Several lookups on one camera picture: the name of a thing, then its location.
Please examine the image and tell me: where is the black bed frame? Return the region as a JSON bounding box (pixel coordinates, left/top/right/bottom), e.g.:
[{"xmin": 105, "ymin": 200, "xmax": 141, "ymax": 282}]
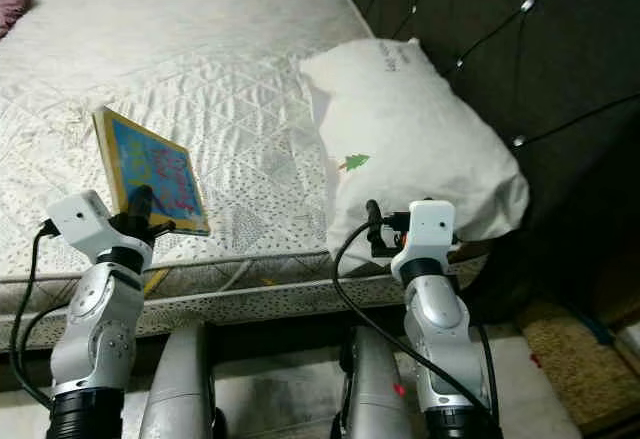
[{"xmin": 0, "ymin": 304, "xmax": 491, "ymax": 390}]

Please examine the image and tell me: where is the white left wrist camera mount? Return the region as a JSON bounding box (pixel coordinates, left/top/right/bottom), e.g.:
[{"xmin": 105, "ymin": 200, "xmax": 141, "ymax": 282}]
[{"xmin": 45, "ymin": 191, "xmax": 126, "ymax": 255}]

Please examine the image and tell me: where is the yellow framed blue picture board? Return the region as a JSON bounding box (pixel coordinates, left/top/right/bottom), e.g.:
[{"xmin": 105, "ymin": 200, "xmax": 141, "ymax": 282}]
[{"xmin": 92, "ymin": 106, "xmax": 211, "ymax": 238}]

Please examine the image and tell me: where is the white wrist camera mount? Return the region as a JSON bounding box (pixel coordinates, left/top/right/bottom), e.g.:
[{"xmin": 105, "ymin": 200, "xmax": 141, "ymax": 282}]
[
  {"xmin": 390, "ymin": 199, "xmax": 458, "ymax": 278},
  {"xmin": 45, "ymin": 191, "xmax": 126, "ymax": 255}
]

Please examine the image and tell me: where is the grey robot left leg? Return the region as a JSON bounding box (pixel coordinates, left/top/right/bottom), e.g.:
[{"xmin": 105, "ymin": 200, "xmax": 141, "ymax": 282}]
[{"xmin": 140, "ymin": 321, "xmax": 226, "ymax": 439}]

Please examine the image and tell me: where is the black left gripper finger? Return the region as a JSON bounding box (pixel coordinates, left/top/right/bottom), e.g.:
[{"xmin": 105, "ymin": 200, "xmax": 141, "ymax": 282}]
[{"xmin": 125, "ymin": 185, "xmax": 157, "ymax": 232}]

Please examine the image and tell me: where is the brown woven floor mat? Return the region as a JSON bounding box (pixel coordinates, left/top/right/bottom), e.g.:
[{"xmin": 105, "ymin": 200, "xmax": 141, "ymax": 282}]
[{"xmin": 515, "ymin": 299, "xmax": 640, "ymax": 435}]

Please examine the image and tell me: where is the white Panda Happy Day pillow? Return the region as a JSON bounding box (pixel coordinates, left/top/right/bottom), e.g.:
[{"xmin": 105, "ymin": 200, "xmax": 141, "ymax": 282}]
[{"xmin": 300, "ymin": 37, "xmax": 531, "ymax": 278}]

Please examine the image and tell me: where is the black tufted headboard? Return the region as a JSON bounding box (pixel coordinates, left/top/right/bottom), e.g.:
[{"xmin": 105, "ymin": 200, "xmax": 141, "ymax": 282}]
[{"xmin": 345, "ymin": 0, "xmax": 640, "ymax": 325}]

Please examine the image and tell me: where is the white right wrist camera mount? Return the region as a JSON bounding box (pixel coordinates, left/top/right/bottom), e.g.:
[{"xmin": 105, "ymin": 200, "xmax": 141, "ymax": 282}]
[{"xmin": 390, "ymin": 199, "xmax": 458, "ymax": 278}]

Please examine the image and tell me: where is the white quilted mattress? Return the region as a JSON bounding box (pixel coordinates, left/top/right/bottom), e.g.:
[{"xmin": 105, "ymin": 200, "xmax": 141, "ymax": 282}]
[{"xmin": 0, "ymin": 0, "xmax": 491, "ymax": 352}]

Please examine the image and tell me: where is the grey robot leg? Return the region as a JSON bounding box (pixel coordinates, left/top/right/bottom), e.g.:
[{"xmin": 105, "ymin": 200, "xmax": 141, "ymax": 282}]
[
  {"xmin": 140, "ymin": 321, "xmax": 226, "ymax": 439},
  {"xmin": 330, "ymin": 324, "xmax": 416, "ymax": 439}
]

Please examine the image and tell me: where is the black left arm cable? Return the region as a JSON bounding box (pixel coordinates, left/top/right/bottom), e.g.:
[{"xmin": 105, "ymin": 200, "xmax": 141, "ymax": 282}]
[{"xmin": 8, "ymin": 221, "xmax": 61, "ymax": 410}]

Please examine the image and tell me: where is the grey robot right leg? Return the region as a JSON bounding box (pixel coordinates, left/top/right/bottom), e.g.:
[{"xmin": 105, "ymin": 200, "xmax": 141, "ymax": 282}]
[{"xmin": 330, "ymin": 324, "xmax": 416, "ymax": 439}]

